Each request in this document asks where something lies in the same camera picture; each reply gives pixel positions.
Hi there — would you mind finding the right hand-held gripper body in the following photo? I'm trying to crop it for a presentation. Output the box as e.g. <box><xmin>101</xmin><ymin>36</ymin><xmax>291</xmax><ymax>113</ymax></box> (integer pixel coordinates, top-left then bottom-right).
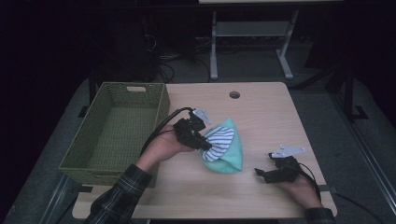
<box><xmin>267</xmin><ymin>144</ymin><xmax>307</xmax><ymax>185</ymax></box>

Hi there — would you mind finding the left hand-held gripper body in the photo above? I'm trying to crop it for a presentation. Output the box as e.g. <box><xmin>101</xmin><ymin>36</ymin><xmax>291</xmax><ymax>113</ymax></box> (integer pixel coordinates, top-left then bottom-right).
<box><xmin>172</xmin><ymin>107</ymin><xmax>214</xmax><ymax>151</ymax></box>

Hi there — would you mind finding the mint green shirt striped collar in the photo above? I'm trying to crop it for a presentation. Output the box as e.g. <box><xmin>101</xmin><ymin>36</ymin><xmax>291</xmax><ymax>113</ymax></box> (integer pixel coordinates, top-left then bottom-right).
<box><xmin>200</xmin><ymin>117</ymin><xmax>244</xmax><ymax>175</ymax></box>

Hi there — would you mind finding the green woven basket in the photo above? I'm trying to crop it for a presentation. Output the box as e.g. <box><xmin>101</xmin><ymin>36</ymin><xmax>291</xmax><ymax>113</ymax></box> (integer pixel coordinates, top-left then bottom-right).
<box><xmin>59</xmin><ymin>81</ymin><xmax>171</xmax><ymax>189</ymax></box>

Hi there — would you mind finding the person's right hand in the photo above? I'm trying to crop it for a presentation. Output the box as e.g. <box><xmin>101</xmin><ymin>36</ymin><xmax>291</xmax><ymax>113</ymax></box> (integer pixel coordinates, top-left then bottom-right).
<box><xmin>276</xmin><ymin>172</ymin><xmax>323</xmax><ymax>210</ymax></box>

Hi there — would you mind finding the person's left hand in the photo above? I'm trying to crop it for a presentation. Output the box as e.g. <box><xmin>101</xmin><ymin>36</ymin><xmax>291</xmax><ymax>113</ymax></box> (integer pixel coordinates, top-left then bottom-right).
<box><xmin>135</xmin><ymin>124</ymin><xmax>196</xmax><ymax>172</ymax></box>

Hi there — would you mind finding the black metal stand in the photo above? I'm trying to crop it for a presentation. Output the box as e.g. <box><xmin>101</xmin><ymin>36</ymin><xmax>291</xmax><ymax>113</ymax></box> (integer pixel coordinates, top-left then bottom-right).
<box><xmin>323</xmin><ymin>59</ymin><xmax>370</xmax><ymax>123</ymax></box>

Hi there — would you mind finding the white metal stand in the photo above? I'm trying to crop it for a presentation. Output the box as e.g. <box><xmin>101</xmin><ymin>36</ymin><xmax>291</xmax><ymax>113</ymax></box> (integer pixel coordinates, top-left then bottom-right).
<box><xmin>209</xmin><ymin>8</ymin><xmax>301</xmax><ymax>82</ymax></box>

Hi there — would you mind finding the right hand-held gripper black cable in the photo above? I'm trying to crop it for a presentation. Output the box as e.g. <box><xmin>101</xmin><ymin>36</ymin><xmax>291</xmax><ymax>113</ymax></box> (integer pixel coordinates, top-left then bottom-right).
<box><xmin>298</xmin><ymin>161</ymin><xmax>323</xmax><ymax>203</ymax></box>

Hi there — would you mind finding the bundle of floor cables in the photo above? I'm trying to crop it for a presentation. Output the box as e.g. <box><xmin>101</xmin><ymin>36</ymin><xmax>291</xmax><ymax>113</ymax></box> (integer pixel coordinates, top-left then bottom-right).
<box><xmin>151</xmin><ymin>50</ymin><xmax>213</xmax><ymax>84</ymax></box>

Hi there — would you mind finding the black floor cable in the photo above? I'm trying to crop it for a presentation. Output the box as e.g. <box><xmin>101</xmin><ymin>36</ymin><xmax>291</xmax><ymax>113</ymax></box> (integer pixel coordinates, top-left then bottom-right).
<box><xmin>333</xmin><ymin>191</ymin><xmax>388</xmax><ymax>224</ymax></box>

